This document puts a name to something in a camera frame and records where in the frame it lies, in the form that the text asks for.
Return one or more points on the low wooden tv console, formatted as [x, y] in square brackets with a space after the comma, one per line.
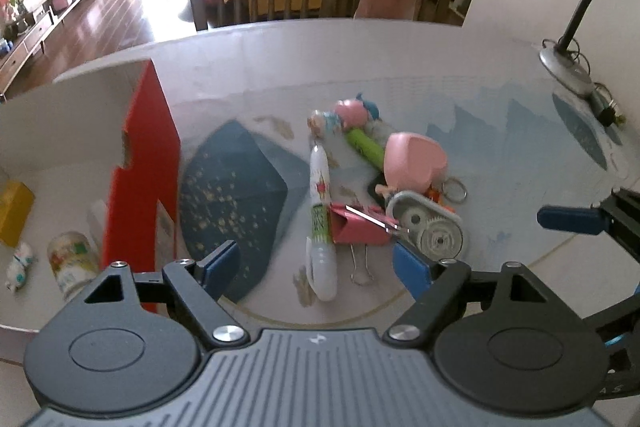
[30, 38]

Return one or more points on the green white drink can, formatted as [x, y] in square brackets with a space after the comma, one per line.
[73, 262]

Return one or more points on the white box with purple bow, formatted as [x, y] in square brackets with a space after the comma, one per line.
[96, 219]

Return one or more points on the white printed tube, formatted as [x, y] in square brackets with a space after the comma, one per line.
[321, 260]

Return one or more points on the red and white cardboard box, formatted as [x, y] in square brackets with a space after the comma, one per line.
[104, 136]

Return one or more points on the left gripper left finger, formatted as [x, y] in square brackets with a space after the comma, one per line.
[190, 290]

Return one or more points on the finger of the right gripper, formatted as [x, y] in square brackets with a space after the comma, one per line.
[587, 221]

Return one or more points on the green tube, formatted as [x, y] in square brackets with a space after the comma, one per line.
[366, 147]

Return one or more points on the blue patterned table mat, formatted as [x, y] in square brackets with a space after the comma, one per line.
[289, 174]

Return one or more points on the pink heart shaped box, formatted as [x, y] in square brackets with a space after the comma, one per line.
[413, 162]

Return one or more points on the yellow carton box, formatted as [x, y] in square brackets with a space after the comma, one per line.
[16, 203]

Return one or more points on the pink pig figurine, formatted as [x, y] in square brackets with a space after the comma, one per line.
[345, 115]

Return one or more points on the red binder clip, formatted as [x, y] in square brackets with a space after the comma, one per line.
[359, 228]

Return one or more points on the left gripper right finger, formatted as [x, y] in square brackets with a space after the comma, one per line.
[441, 291]

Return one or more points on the white gear tape dispenser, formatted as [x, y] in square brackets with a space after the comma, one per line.
[437, 232]

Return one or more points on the white rabbit figurine keychain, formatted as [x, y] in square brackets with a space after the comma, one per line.
[17, 269]

